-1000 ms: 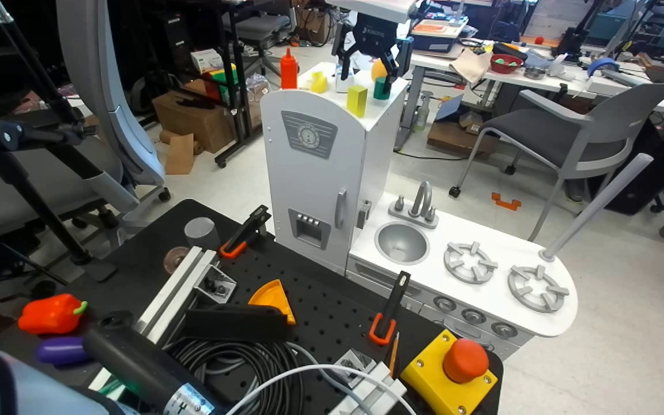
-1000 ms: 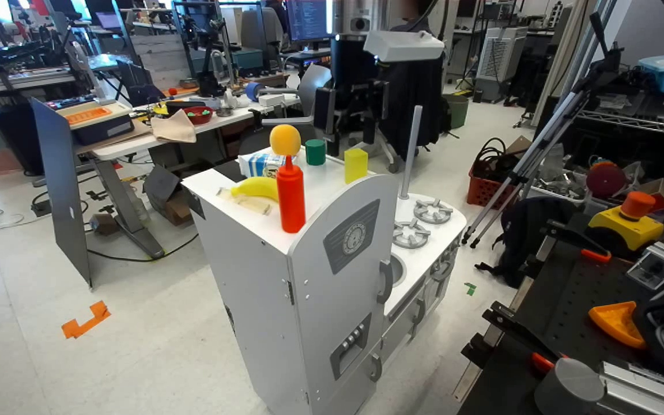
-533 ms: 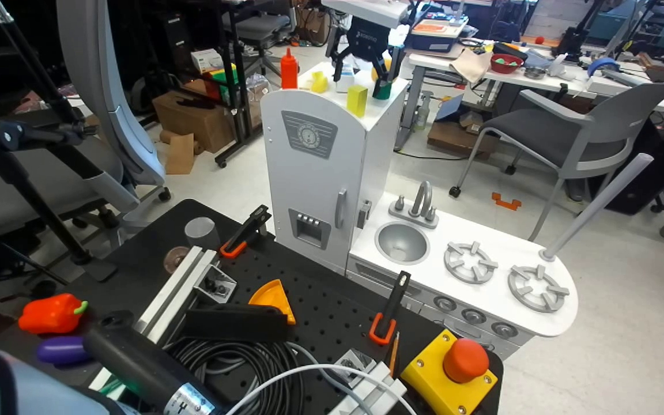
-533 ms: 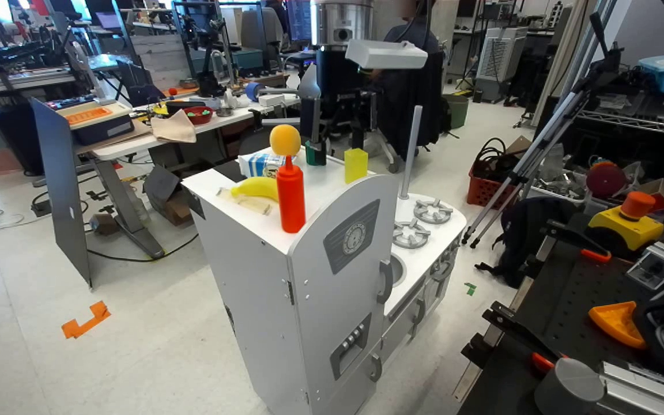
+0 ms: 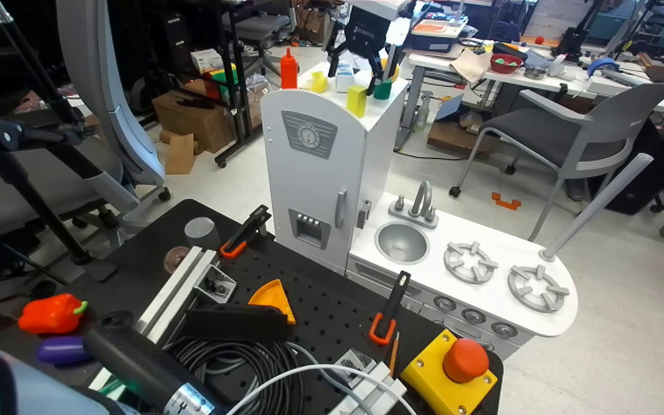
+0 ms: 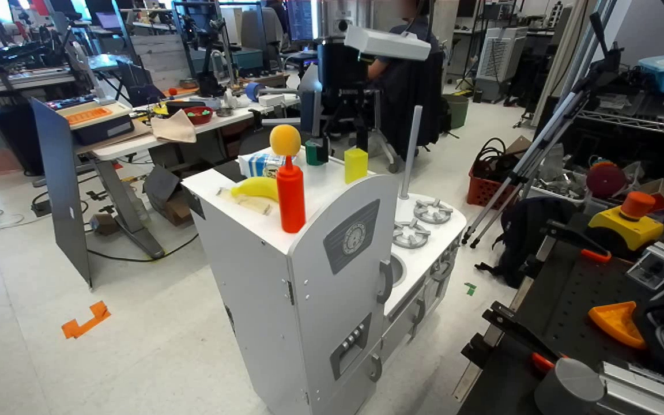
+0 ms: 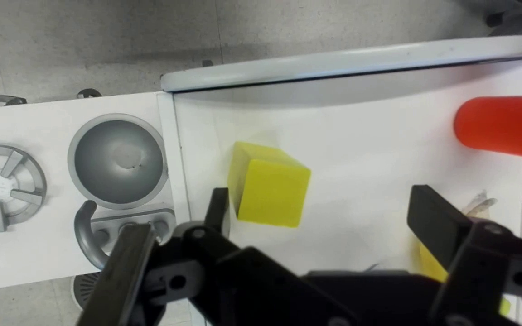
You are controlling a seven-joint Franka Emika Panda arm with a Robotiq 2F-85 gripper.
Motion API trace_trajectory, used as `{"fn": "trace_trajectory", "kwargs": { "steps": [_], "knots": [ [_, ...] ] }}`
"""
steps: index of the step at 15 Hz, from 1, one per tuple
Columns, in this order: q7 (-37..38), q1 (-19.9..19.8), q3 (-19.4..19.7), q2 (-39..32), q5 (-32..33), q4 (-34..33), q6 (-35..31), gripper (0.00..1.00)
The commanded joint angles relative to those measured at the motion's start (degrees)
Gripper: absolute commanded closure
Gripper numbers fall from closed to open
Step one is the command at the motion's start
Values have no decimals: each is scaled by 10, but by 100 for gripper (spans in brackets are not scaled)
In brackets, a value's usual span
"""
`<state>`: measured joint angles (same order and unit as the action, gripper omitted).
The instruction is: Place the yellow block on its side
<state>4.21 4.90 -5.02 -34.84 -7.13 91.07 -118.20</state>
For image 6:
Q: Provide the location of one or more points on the seated person in black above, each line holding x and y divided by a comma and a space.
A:
408, 85

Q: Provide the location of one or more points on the green cup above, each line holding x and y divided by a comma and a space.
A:
316, 153

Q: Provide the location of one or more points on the clear plastic box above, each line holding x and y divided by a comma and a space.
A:
663, 268

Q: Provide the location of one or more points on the yellow emergency stop button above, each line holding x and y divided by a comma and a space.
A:
631, 223

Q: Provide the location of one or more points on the black orange clamp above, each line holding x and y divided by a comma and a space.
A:
517, 326
577, 243

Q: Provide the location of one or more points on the orange wedge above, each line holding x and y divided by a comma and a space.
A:
614, 324

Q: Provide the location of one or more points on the dark grey panel board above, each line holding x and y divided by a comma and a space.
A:
60, 193

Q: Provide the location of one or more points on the yellow toy banana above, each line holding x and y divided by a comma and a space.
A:
254, 187

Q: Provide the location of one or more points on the red basket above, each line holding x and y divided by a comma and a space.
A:
494, 180

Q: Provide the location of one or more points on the red disc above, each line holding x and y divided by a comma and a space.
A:
605, 179

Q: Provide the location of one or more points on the black backpack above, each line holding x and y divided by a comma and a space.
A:
528, 238

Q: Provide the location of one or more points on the silver tripod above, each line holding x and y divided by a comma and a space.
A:
541, 150

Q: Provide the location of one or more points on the box with orange lid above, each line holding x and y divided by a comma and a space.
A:
92, 121

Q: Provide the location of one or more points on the aluminium extrusion bar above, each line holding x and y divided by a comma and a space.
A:
652, 388

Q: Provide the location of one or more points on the white pole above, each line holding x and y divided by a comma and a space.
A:
412, 153

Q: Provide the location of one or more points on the green floor piece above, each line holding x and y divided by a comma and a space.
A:
472, 290

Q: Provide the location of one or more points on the white toy kitchen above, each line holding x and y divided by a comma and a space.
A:
310, 277

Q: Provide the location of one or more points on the yellow toy cup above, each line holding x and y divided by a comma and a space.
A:
355, 168

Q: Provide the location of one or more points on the brown paper bag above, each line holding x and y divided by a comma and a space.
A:
173, 127

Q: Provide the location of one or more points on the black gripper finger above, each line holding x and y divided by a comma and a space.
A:
363, 118
339, 117

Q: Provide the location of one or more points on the yellow ball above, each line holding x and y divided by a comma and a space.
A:
285, 139

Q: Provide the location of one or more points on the grey toy stove burner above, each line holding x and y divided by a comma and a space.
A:
412, 234
431, 210

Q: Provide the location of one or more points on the red bowl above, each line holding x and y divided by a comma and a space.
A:
197, 113

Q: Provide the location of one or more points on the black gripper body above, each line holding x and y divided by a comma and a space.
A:
341, 71

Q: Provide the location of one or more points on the red ketchup bottle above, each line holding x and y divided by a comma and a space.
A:
291, 199

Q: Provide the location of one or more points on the white office desk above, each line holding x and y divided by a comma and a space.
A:
127, 147

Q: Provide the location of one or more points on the grey cylinder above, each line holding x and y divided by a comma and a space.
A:
565, 391

